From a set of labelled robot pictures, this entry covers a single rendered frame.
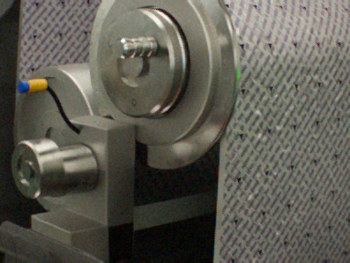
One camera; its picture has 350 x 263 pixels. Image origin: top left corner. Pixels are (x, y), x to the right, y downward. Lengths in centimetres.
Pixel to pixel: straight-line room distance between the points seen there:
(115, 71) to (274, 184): 14
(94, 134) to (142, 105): 4
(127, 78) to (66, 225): 11
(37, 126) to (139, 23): 18
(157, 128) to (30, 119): 17
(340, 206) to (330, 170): 4
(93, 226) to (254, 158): 12
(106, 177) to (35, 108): 15
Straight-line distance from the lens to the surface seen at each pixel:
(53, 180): 59
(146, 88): 59
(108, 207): 62
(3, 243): 45
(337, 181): 69
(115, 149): 61
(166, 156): 61
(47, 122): 72
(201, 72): 57
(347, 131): 69
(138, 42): 57
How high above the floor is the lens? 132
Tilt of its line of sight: 11 degrees down
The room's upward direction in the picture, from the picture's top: 2 degrees clockwise
